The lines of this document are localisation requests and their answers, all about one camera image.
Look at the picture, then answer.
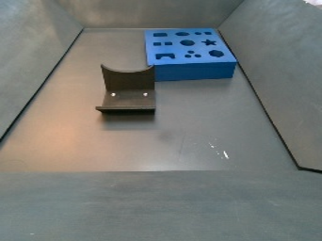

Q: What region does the black curved holder stand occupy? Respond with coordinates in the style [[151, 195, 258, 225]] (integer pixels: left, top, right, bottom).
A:
[[96, 65, 156, 113]]

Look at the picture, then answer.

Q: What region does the blue shape-sorter block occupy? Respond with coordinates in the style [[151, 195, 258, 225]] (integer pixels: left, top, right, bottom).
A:
[[144, 28, 238, 81]]

